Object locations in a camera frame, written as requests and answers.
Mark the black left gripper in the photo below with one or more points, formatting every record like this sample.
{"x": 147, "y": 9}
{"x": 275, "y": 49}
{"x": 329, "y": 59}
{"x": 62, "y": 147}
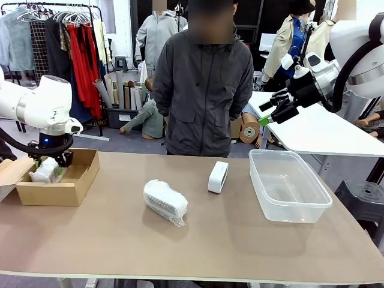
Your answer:
{"x": 51, "y": 156}

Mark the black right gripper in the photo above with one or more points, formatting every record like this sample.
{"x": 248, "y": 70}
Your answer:
{"x": 306, "y": 93}

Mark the bubble clock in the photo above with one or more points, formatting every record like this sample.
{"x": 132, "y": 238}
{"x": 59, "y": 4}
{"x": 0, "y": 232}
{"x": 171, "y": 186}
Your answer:
{"x": 163, "y": 199}
{"x": 45, "y": 173}

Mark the white digital alarm clock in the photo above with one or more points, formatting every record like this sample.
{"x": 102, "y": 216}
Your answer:
{"x": 216, "y": 180}

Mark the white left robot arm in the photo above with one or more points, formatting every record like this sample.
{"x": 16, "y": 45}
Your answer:
{"x": 45, "y": 99}

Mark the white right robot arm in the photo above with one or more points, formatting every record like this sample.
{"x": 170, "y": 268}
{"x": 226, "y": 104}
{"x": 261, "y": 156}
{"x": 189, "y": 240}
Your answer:
{"x": 354, "y": 39}

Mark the open cardboard box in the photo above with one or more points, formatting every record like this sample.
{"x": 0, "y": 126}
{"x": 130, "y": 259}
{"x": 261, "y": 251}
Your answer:
{"x": 48, "y": 193}

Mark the blue shirt mannequin torso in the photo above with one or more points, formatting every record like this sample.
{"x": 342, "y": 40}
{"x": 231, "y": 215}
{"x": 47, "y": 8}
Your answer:
{"x": 250, "y": 110}

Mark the brown kraft paper roll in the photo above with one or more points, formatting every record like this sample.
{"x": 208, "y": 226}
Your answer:
{"x": 249, "y": 132}

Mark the dark clothed bystander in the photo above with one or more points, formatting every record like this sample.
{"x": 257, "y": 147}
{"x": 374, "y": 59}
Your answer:
{"x": 6, "y": 150}

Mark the brown cardboard carton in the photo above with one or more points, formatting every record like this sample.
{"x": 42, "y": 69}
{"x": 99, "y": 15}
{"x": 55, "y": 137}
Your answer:
{"x": 237, "y": 129}

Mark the navy blue garment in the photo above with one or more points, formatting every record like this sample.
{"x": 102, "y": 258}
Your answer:
{"x": 79, "y": 108}

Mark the beige coat mannequin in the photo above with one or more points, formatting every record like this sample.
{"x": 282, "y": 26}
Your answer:
{"x": 282, "y": 45}

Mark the white monitor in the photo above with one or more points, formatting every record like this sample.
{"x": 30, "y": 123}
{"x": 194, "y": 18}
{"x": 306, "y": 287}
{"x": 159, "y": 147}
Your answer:
{"x": 267, "y": 42}

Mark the cream vest mannequin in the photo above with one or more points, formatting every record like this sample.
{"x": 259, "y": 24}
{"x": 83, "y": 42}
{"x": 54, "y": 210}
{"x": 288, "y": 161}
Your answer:
{"x": 321, "y": 39}

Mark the dark plastic crate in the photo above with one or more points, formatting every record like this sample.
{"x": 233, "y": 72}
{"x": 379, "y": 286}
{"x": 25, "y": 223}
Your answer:
{"x": 115, "y": 118}

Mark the person in dark grey jacket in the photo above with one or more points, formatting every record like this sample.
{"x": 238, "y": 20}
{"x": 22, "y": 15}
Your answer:
{"x": 204, "y": 105}

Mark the slanted grey paper roll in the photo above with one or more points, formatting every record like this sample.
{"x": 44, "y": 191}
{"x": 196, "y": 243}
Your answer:
{"x": 103, "y": 94}

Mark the bare mannequin limbs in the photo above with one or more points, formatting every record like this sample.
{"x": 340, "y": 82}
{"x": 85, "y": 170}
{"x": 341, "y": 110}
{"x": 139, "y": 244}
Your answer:
{"x": 369, "y": 121}

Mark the red hanging dress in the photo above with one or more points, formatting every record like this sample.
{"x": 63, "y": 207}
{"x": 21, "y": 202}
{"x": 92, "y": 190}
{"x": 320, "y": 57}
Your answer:
{"x": 84, "y": 75}

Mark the beige paper roll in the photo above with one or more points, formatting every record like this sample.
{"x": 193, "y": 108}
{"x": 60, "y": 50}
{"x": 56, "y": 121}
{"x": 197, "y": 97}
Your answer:
{"x": 111, "y": 88}

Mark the brown cardboard tube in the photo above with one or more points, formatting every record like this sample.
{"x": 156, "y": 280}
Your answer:
{"x": 127, "y": 99}

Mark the tall grey cardboard tube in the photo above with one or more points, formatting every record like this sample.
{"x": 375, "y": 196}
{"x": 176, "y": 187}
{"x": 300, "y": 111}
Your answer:
{"x": 120, "y": 90}

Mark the black hat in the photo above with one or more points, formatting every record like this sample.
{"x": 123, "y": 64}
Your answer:
{"x": 300, "y": 7}

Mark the green shirt mannequin torso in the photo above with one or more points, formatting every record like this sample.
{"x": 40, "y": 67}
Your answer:
{"x": 150, "y": 120}

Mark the clear plastic storage bin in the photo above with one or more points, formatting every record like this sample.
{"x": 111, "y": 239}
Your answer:
{"x": 300, "y": 214}

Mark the black hanging garment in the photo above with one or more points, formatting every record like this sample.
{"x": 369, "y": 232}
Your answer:
{"x": 55, "y": 51}

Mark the checkered hanging garment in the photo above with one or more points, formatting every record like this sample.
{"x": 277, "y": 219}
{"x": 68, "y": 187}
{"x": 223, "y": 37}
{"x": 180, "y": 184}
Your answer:
{"x": 39, "y": 48}

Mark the black metal strut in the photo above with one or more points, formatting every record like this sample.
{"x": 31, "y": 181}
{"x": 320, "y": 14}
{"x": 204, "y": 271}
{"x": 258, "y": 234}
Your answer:
{"x": 376, "y": 171}

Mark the grey step stool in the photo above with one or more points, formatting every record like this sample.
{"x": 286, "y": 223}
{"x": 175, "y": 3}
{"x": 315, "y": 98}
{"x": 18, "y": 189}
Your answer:
{"x": 121, "y": 63}

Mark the black plastic stool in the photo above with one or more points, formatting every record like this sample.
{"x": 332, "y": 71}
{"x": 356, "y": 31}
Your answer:
{"x": 360, "y": 198}

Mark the grey blue hanging sweater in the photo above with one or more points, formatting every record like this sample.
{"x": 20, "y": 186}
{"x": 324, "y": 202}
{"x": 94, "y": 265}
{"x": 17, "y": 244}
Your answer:
{"x": 18, "y": 42}

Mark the cream hanging garment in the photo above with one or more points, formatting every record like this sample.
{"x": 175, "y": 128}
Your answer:
{"x": 97, "y": 42}

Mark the grey hoodie mannequin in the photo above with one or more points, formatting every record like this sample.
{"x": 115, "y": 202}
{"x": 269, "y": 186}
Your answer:
{"x": 156, "y": 33}

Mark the black metal clothes rack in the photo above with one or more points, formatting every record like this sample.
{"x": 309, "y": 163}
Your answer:
{"x": 30, "y": 4}

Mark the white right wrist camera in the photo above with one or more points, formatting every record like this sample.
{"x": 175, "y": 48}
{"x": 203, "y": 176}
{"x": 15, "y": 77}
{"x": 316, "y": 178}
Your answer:
{"x": 300, "y": 72}

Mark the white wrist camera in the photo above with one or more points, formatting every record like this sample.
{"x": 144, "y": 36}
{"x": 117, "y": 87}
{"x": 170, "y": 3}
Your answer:
{"x": 74, "y": 126}
{"x": 300, "y": 72}

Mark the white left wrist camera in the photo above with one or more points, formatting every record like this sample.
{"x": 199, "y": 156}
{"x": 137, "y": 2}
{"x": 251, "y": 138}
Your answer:
{"x": 74, "y": 126}

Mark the white floor rail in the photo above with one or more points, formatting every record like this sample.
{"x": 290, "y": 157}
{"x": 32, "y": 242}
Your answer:
{"x": 90, "y": 137}

